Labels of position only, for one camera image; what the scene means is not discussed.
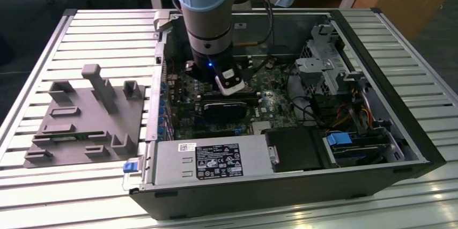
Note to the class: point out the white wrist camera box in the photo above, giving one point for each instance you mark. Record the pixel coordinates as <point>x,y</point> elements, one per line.
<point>230,85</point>

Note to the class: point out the black RAM slot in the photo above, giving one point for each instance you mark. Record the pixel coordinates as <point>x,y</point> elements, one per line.
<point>250,95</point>
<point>250,99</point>

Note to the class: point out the grey case latch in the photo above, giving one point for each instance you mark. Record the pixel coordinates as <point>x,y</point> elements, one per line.
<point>160,21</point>

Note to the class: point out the silver power supply unit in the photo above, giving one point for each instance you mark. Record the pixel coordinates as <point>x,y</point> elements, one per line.
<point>171,159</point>

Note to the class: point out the white sticker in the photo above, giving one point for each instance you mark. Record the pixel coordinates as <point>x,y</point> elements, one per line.
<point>240,25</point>

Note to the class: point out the metal drive cage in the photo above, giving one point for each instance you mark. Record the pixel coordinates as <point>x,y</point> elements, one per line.
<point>322,65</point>

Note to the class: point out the silver chipset heat sink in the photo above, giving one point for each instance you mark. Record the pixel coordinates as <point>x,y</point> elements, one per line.
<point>260,126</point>

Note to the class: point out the grey parts rack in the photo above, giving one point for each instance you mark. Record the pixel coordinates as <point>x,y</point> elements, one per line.
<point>89,121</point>

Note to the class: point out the green RAM stick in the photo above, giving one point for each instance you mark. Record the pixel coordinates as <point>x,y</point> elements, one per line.
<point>68,136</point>

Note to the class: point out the green motherboard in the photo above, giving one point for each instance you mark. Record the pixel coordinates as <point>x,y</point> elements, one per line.
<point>275,100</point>

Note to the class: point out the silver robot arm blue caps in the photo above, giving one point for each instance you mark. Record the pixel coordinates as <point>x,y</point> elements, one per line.
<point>208,20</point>

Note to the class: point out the black drive bay cover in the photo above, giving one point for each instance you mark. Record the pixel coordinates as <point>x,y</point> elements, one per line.
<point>296,148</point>

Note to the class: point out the graphics card with black shroud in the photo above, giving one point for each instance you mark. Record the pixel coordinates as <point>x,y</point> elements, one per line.
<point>224,112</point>

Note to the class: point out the silver coin battery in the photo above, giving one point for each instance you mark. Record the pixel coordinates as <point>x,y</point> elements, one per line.
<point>270,65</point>

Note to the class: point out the blue release latch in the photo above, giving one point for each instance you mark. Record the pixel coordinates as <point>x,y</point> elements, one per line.
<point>129,166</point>

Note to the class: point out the black open PC case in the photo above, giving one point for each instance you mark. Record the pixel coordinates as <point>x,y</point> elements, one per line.
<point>250,205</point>

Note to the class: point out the blue disk carrier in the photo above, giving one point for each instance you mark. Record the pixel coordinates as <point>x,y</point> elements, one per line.
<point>339,139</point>

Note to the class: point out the black expansion slot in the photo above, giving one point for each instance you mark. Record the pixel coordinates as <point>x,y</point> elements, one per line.
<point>214,133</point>

